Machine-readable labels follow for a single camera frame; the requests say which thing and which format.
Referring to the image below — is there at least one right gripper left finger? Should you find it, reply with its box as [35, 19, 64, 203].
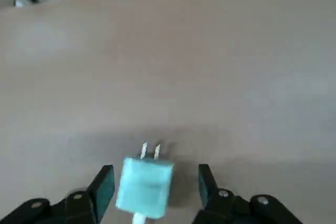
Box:
[0, 165, 116, 224]

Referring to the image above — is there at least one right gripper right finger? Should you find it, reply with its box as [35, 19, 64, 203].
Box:
[191, 164, 306, 224]

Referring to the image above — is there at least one pale blue charger adapter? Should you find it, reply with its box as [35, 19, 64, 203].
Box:
[115, 142, 175, 220]

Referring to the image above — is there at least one white charger cable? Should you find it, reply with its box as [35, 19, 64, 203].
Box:
[132, 211, 148, 224]

